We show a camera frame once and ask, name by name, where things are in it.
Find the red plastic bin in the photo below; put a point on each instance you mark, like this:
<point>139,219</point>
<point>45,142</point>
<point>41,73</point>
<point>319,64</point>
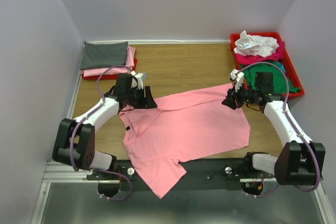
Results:
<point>286,61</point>

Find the green t shirt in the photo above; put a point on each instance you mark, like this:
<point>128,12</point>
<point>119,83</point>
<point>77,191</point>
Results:
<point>279,82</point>

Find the blue t shirt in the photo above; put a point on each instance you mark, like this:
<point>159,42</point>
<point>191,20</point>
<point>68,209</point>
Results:
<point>280,66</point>

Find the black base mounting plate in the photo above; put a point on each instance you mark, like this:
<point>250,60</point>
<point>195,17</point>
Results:
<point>201,174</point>

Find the folded red t shirt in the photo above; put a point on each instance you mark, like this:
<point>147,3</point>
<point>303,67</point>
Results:
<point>112,74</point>

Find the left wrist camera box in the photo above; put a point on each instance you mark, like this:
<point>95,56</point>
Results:
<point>138,80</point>

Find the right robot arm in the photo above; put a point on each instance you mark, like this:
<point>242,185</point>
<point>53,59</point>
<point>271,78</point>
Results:
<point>301,160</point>

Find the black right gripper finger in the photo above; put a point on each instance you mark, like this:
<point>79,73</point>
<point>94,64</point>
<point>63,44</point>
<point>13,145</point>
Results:
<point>230,100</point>
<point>239,102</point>

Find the light pink t shirt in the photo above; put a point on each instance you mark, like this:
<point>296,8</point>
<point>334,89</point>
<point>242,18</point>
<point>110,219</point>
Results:
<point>183,127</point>

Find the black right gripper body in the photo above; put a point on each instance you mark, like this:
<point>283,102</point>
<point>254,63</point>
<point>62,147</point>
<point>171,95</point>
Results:
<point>234,97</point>

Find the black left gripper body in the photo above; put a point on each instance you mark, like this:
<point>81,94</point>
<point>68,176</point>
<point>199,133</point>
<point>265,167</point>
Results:
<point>143,98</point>

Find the folded grey t shirt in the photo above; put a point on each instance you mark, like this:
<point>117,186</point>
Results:
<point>104,55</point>

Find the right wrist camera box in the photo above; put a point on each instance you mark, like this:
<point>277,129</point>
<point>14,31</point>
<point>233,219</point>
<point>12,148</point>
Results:
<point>237,77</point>

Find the aluminium frame rail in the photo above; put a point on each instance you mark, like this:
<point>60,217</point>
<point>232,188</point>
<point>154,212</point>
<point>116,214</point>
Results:
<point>67,196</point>

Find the folded pink t shirt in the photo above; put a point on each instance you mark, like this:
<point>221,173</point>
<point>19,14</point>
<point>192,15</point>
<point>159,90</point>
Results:
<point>130,58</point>

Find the magenta t shirt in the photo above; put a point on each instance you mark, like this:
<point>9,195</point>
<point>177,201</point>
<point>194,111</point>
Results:
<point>249,59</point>

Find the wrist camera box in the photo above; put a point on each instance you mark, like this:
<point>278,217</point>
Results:
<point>237,77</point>
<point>138,80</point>

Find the white t shirt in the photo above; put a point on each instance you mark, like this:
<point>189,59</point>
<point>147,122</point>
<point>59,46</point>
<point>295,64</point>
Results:
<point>255,45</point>

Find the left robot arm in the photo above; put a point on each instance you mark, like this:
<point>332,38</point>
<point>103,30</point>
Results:
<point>75,140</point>

